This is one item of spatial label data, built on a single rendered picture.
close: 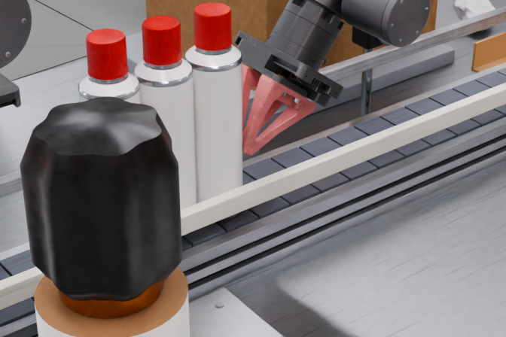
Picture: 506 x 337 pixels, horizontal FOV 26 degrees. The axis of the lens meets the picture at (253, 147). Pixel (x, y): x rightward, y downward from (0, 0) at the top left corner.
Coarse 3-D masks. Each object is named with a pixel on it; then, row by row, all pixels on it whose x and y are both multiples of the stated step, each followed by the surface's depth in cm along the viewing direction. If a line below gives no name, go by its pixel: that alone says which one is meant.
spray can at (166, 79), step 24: (144, 24) 92; (168, 24) 92; (144, 48) 93; (168, 48) 92; (144, 72) 94; (168, 72) 93; (192, 72) 95; (144, 96) 94; (168, 96) 94; (192, 96) 96; (168, 120) 95; (192, 120) 97; (192, 144) 98; (192, 168) 99; (192, 192) 100
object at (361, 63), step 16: (480, 16) 126; (496, 16) 126; (432, 32) 122; (448, 32) 122; (464, 32) 124; (384, 48) 118; (400, 48) 118; (416, 48) 120; (336, 64) 114; (352, 64) 115; (368, 64) 116; (16, 176) 95; (0, 192) 94; (16, 192) 95
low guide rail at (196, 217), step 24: (480, 96) 118; (504, 96) 120; (408, 120) 114; (432, 120) 114; (456, 120) 117; (360, 144) 109; (384, 144) 111; (288, 168) 105; (312, 168) 106; (336, 168) 108; (240, 192) 101; (264, 192) 103; (288, 192) 105; (192, 216) 98; (216, 216) 100; (0, 288) 88; (24, 288) 90
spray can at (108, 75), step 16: (96, 32) 91; (112, 32) 91; (96, 48) 89; (112, 48) 89; (96, 64) 90; (112, 64) 90; (96, 80) 91; (112, 80) 91; (128, 80) 92; (80, 96) 92; (96, 96) 91; (128, 96) 91
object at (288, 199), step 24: (504, 72) 132; (432, 96) 126; (456, 96) 126; (384, 120) 121; (480, 120) 121; (312, 144) 116; (336, 144) 116; (408, 144) 116; (432, 144) 116; (264, 168) 112; (360, 168) 112; (312, 192) 108; (240, 216) 104; (264, 216) 105; (192, 240) 101; (0, 264) 98; (24, 264) 97; (0, 312) 91; (24, 312) 91
